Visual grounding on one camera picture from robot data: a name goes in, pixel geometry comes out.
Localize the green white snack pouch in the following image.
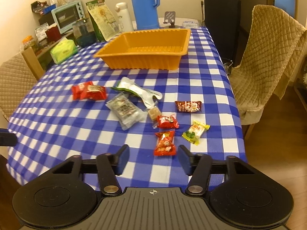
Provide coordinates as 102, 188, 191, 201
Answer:
111, 77, 163, 108

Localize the blue thermos jug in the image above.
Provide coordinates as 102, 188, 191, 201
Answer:
132, 0, 160, 30

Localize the green sunflower seed bag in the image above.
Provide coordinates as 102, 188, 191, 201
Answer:
86, 0, 120, 42

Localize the large red snack packet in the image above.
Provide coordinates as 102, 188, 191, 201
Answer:
72, 81, 107, 101

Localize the beige quilted chair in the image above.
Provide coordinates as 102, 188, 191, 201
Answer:
229, 5, 306, 139
0, 53, 37, 120

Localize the dark red chocolate bar packet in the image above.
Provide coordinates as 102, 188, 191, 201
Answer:
175, 101, 202, 113

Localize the white insulated bottle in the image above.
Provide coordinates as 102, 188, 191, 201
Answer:
115, 2, 134, 32

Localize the grey phone stand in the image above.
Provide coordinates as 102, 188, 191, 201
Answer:
163, 11, 179, 29

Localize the dark red box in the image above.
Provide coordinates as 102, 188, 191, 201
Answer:
45, 26, 61, 42

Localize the clear small plastic box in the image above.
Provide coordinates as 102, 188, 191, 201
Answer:
182, 21, 199, 29

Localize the beige quilted chair right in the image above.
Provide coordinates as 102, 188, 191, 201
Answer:
229, 5, 306, 139

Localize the red candy packet front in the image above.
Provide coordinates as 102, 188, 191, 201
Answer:
153, 130, 176, 156

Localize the clear grey snack packet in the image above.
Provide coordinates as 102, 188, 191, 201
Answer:
106, 93, 147, 130

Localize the orange plastic tray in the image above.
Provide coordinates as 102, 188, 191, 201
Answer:
94, 29, 191, 70

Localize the light blue toaster oven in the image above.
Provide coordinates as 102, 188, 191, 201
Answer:
51, 0, 85, 34

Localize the small red candy packet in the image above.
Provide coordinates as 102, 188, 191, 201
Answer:
153, 114, 180, 129

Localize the black cabinet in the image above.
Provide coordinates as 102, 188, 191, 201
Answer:
204, 0, 241, 61

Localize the brown cube candy packet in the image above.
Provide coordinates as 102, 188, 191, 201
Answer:
147, 101, 162, 122

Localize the yellow green candy packet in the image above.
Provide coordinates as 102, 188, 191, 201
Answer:
182, 120, 210, 145

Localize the blue white checkered tablecloth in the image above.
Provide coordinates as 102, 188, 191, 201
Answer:
6, 28, 246, 187

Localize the green tissue pack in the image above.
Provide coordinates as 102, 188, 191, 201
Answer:
50, 38, 78, 64

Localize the dark glass jar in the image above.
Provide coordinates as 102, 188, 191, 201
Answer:
72, 18, 97, 48

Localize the beige quilted chair left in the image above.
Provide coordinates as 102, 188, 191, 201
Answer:
0, 53, 37, 120

